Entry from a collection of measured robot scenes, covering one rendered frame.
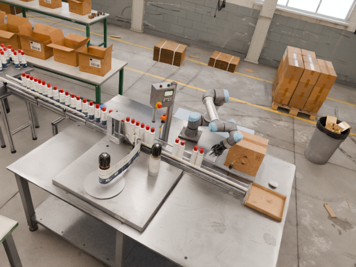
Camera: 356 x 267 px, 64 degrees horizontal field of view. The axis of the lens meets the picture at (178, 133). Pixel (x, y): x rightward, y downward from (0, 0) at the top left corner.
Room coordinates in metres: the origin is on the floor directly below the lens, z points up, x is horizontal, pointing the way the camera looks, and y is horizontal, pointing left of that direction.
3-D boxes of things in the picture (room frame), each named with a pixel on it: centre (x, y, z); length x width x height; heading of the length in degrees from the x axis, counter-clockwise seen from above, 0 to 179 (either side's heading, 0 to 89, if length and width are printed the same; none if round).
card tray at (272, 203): (1.65, -0.82, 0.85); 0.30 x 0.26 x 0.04; 71
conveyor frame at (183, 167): (1.97, 0.12, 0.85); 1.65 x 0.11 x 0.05; 71
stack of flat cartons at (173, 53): (6.22, 0.53, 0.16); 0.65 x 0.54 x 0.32; 83
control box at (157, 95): (2.09, 0.19, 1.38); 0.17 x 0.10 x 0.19; 126
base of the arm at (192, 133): (2.36, -0.13, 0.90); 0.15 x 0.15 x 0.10
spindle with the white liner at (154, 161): (1.68, 0.14, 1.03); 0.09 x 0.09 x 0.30
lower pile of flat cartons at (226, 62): (6.48, -0.74, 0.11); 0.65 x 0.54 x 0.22; 76
